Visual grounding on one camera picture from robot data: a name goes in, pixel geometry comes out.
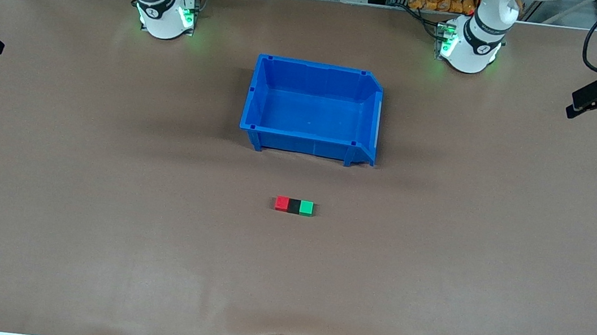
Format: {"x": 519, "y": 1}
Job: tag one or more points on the green cube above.
{"x": 306, "y": 208}

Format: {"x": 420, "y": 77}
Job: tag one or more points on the black cube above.
{"x": 294, "y": 206}

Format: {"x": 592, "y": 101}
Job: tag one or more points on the red cube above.
{"x": 282, "y": 203}

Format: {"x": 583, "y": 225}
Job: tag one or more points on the blue plastic storage bin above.
{"x": 311, "y": 112}

